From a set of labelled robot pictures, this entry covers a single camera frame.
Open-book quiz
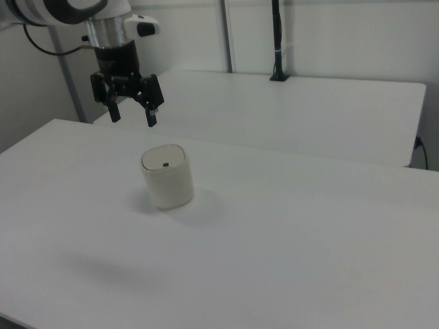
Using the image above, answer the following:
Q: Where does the white rear table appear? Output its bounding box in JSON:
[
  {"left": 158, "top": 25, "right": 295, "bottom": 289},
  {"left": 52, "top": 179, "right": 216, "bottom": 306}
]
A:
[{"left": 93, "top": 69, "right": 427, "bottom": 168}]

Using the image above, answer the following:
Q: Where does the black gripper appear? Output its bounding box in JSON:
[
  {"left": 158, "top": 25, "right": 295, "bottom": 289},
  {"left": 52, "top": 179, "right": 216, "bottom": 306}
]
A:
[{"left": 80, "top": 34, "right": 165, "bottom": 128}]

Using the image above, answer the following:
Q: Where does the white mini trash bin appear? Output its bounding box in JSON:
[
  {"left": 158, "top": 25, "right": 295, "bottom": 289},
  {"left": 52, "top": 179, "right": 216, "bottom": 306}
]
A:
[{"left": 141, "top": 144, "right": 195, "bottom": 209}]

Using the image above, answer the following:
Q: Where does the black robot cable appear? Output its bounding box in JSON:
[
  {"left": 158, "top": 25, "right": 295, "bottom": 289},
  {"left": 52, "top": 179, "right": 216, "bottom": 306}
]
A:
[{"left": 22, "top": 23, "right": 92, "bottom": 56}]

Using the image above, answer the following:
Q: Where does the grey aluminium frame post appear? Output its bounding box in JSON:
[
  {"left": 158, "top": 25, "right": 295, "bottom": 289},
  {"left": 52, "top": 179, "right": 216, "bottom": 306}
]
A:
[
  {"left": 47, "top": 23, "right": 86, "bottom": 123},
  {"left": 217, "top": 0, "right": 237, "bottom": 73}
]

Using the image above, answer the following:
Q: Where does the black power cable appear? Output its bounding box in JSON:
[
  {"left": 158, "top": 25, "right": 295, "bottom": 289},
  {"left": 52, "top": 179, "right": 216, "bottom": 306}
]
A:
[{"left": 415, "top": 136, "right": 429, "bottom": 169}]

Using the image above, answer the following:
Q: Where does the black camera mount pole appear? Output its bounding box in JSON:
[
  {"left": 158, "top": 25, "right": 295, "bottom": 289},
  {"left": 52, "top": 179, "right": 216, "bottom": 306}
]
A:
[{"left": 269, "top": 0, "right": 290, "bottom": 82}]

